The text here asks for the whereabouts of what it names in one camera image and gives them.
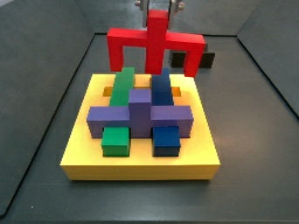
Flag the yellow base board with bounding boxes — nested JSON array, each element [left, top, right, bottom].
[[60, 74, 220, 180]]

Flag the purple cross-shaped block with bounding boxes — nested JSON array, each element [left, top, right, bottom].
[[87, 89, 194, 138]]

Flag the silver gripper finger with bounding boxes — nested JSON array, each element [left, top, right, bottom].
[[135, 0, 150, 28], [168, 0, 184, 29]]

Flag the red cross-shaped block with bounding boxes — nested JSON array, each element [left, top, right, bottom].
[[107, 10, 206, 77]]

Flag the black foam holder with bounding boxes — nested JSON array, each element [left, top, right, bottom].
[[170, 47, 215, 68]]

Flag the blue long block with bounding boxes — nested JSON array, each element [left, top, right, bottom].
[[151, 68, 182, 157]]

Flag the green long block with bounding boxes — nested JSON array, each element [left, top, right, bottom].
[[100, 67, 135, 158]]

